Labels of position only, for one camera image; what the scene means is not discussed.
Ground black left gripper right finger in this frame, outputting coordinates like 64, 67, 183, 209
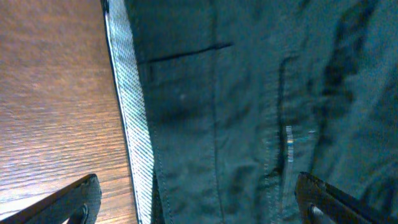
294, 172, 397, 224

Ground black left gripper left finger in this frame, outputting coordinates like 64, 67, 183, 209
1, 174, 102, 224

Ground dark navy shorts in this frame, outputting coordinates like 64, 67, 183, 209
103, 0, 397, 223

